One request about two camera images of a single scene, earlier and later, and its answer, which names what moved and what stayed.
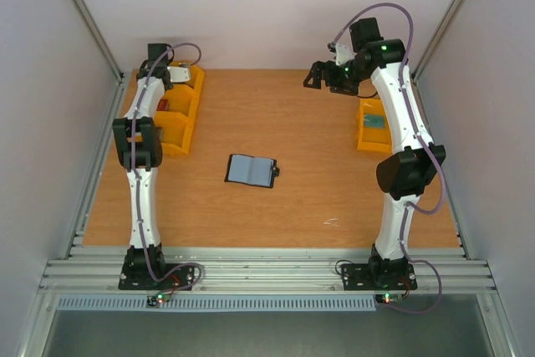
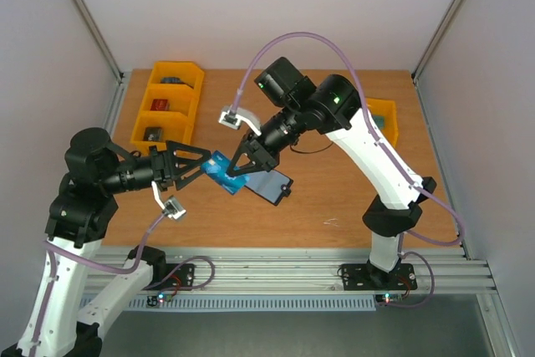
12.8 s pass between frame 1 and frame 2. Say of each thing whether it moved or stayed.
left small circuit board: stayed
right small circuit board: stayed
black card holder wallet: moved
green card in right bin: stayed
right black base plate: stayed
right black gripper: moved
